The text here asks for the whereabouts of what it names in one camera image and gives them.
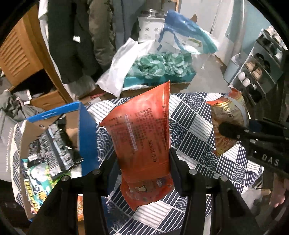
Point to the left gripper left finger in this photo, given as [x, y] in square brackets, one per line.
[106, 176]

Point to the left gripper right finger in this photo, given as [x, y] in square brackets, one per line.
[183, 177]

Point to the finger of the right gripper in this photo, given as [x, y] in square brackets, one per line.
[233, 131]

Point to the small beige snack packet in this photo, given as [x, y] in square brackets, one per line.
[231, 109]

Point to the orange chip bag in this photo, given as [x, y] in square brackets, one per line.
[80, 213]

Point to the red snack pouch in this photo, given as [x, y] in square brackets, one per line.
[139, 129]

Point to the black snack packet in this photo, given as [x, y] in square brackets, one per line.
[54, 150]

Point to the blue teal snack bag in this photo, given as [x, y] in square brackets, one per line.
[38, 183]

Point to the person's right hand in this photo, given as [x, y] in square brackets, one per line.
[280, 186]

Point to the blue white patterned tablecloth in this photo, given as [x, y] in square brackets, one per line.
[192, 136]

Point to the light blue shoe rack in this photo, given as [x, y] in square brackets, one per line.
[255, 74]

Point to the blue cardboard box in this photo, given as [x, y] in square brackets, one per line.
[81, 129]

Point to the teal box of tissue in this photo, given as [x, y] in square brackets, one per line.
[157, 68]

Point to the blue white plastic bag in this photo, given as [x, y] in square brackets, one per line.
[182, 34]

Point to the grey tote bag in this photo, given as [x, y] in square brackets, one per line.
[10, 139]

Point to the grey clothes pile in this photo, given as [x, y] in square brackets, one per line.
[13, 109]

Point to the white patterned bucket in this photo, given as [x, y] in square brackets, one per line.
[151, 23]

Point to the wooden louvered wardrobe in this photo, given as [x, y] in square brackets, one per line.
[24, 55]

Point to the dark hanging coat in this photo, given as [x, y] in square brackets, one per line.
[70, 43]

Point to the grey blue hanging garment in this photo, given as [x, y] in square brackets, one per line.
[125, 15]

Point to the olive hanging jacket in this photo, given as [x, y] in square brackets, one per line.
[101, 14]

